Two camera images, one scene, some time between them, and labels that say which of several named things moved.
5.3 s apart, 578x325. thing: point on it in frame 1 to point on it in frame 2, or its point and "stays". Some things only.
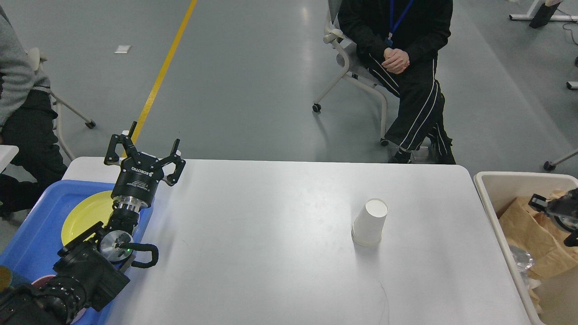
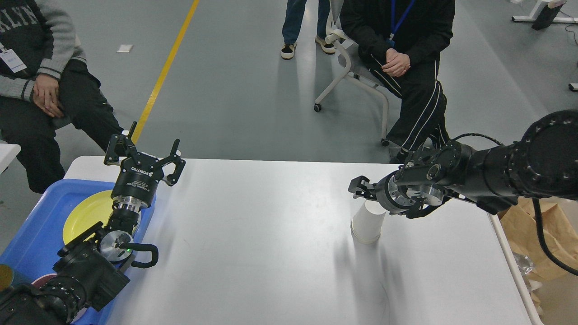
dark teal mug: (6, 278) stays
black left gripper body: (136, 183) stays
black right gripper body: (565, 210) to (409, 200)
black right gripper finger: (538, 201) to (360, 183)
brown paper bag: (540, 236) stays
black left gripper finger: (174, 158) stays
